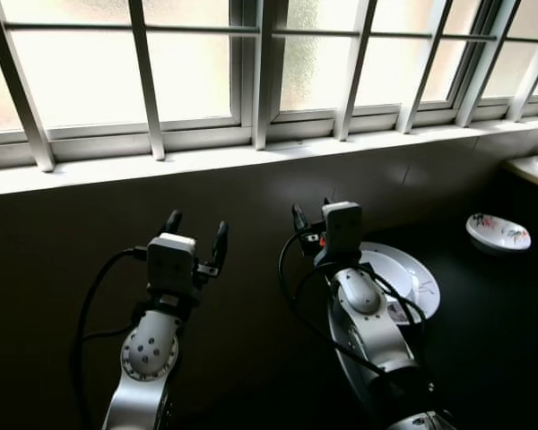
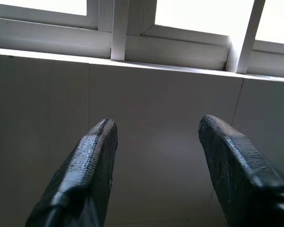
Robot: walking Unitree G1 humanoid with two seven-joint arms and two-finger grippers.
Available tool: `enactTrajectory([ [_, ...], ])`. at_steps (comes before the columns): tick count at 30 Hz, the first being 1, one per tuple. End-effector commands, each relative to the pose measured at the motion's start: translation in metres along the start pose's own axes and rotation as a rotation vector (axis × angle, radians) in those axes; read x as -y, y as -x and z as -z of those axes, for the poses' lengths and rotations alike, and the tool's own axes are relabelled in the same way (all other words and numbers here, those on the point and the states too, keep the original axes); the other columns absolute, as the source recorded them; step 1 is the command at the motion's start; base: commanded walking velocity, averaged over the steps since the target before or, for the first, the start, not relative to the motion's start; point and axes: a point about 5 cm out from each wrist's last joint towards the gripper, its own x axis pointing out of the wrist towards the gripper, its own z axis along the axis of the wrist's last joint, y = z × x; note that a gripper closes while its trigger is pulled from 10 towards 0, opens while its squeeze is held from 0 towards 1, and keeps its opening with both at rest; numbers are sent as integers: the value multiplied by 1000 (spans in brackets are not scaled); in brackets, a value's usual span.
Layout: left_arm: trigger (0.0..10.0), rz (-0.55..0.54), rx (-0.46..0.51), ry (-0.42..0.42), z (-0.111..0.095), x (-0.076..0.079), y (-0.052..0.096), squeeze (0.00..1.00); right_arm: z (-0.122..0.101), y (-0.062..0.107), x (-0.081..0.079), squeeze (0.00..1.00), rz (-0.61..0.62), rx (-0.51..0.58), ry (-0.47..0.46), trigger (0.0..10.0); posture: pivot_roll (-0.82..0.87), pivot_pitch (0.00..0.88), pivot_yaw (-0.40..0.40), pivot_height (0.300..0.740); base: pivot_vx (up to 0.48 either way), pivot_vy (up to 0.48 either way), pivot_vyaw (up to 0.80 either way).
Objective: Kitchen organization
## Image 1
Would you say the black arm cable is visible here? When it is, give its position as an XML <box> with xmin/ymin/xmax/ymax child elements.
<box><xmin>69</xmin><ymin>247</ymin><xmax>153</xmax><ymax>430</ymax></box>
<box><xmin>276</xmin><ymin>228</ymin><xmax>429</xmax><ymax>364</ymax></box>

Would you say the white side counter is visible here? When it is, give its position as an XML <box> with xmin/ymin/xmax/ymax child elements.
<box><xmin>502</xmin><ymin>154</ymin><xmax>538</xmax><ymax>193</ymax></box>

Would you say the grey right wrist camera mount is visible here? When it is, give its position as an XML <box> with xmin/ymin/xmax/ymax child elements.
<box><xmin>320</xmin><ymin>200</ymin><xmax>364</xmax><ymax>258</ymax></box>

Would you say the white frosted glass window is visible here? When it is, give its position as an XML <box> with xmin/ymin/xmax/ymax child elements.
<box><xmin>0</xmin><ymin>0</ymin><xmax>538</xmax><ymax>176</ymax></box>

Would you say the white window security grille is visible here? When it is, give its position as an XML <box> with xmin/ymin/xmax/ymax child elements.
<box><xmin>0</xmin><ymin>0</ymin><xmax>538</xmax><ymax>174</ymax></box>

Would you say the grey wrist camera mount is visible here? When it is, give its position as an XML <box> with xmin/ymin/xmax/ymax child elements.
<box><xmin>320</xmin><ymin>200</ymin><xmax>364</xmax><ymax>258</ymax></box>
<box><xmin>145</xmin><ymin>232</ymin><xmax>199</xmax><ymax>296</ymax></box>

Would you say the white bowl with floral print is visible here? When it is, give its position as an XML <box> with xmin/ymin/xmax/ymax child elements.
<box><xmin>465</xmin><ymin>211</ymin><xmax>533</xmax><ymax>254</ymax></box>

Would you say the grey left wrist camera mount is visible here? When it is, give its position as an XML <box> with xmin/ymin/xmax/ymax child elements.
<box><xmin>145</xmin><ymin>232</ymin><xmax>199</xmax><ymax>296</ymax></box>

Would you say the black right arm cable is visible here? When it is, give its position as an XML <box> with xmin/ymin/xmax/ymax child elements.
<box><xmin>276</xmin><ymin>228</ymin><xmax>429</xmax><ymax>364</ymax></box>

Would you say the large white plate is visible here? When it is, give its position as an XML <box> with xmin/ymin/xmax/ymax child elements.
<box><xmin>358</xmin><ymin>241</ymin><xmax>442</xmax><ymax>326</ymax></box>

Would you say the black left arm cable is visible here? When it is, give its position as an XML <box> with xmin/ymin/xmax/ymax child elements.
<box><xmin>69</xmin><ymin>247</ymin><xmax>153</xmax><ymax>430</ymax></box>

